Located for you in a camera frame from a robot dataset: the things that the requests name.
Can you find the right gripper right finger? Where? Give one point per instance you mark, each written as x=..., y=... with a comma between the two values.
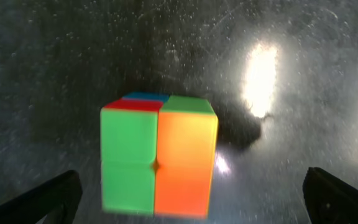
x=337, y=202

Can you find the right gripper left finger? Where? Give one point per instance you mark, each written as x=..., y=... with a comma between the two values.
x=36, y=205

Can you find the many-coloured puzzle cube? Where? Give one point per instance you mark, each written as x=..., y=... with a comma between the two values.
x=157, y=155

